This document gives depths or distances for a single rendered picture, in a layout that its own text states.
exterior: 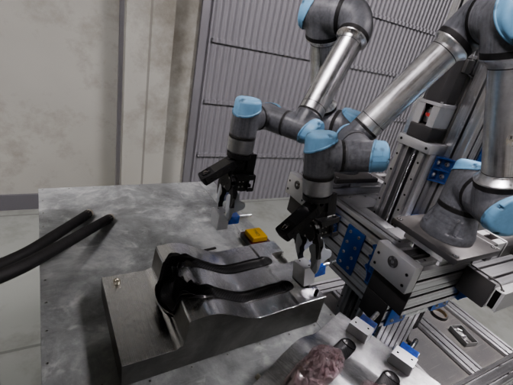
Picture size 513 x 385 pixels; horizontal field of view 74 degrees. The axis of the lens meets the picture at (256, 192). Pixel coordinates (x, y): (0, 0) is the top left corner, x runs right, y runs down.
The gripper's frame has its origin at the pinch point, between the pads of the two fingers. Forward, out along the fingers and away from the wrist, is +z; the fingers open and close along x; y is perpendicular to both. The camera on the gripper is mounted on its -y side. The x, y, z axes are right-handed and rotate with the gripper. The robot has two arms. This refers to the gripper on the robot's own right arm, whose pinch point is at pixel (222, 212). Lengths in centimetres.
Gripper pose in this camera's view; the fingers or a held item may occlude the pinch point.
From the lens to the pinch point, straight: 106.1
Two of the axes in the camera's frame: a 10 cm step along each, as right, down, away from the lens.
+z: -1.9, 8.9, 4.2
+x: -4.9, -4.5, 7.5
